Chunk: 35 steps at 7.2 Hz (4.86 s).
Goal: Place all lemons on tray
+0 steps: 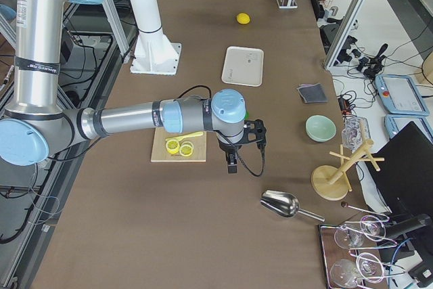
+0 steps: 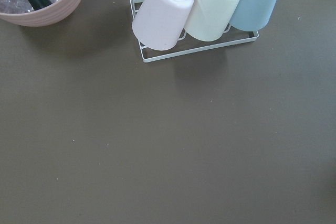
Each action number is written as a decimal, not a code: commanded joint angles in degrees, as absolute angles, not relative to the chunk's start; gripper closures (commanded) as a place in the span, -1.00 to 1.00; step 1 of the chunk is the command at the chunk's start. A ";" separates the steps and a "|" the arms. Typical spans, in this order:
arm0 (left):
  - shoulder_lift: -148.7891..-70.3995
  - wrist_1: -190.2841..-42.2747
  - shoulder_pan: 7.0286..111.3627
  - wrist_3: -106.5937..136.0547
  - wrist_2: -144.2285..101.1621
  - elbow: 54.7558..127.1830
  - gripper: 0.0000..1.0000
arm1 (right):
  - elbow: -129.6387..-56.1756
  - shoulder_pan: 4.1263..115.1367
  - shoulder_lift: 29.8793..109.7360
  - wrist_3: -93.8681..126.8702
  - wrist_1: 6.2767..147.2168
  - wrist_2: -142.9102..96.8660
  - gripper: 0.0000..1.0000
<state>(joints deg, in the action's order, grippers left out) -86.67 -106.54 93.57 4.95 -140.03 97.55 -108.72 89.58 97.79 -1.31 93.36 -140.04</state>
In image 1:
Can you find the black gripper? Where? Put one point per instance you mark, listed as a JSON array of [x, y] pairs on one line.
[[226, 147]]

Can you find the yellow lemon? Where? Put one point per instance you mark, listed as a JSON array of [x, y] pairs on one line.
[[243, 18]]

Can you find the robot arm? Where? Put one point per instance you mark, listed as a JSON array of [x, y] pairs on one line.
[[35, 127]]

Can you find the cream rabbit tray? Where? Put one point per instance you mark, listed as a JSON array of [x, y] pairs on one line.
[[243, 66]]

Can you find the wine glass rack tray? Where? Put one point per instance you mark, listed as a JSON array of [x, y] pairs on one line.
[[352, 257]]

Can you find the lemon slice far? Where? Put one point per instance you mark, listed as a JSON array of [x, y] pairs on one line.
[[186, 149]]

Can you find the yellow plastic knife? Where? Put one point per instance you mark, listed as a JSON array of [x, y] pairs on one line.
[[185, 136]]

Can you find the lemon slice near knife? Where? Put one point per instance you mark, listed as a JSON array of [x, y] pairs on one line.
[[172, 146]]

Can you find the metal scoop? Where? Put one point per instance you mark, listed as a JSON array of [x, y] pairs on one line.
[[285, 204]]

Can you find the wooden cutting board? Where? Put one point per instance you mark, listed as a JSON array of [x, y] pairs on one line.
[[159, 153]]

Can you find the mint green bowl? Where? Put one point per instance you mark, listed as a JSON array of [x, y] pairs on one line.
[[320, 128]]

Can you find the wooden mug tree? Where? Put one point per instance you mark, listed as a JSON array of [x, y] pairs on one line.
[[331, 182]]

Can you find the grey folded cloth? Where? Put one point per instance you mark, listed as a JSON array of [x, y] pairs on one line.
[[312, 93]]

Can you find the blue teach pendant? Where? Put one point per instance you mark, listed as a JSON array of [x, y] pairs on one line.
[[396, 122], [399, 95]]

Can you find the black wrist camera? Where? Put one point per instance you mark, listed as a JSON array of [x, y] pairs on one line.
[[255, 132]]

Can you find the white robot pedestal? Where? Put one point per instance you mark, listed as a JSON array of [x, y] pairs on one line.
[[154, 53]]

